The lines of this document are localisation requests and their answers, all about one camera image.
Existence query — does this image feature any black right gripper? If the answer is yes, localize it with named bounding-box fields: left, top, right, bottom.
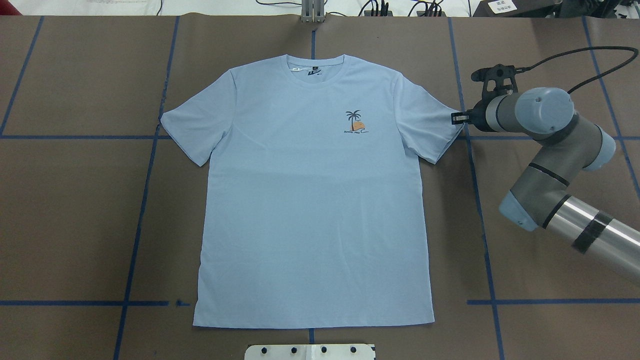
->
left=451, top=102, right=493, bottom=132

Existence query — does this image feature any light blue t-shirt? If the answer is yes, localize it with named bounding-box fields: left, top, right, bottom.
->
left=160, top=54, right=461, bottom=330

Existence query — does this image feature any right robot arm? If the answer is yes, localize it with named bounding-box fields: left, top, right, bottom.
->
left=450, top=88, right=639, bottom=285

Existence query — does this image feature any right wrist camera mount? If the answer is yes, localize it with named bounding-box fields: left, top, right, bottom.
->
left=470, top=64, right=519, bottom=102

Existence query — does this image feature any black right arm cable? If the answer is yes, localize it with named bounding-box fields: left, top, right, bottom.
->
left=515, top=46, right=639, bottom=95

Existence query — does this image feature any aluminium frame post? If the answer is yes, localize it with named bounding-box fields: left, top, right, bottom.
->
left=300, top=0, right=326, bottom=23

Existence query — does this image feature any white pedestal column with base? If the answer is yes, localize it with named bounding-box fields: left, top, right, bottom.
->
left=244, top=343, right=377, bottom=360

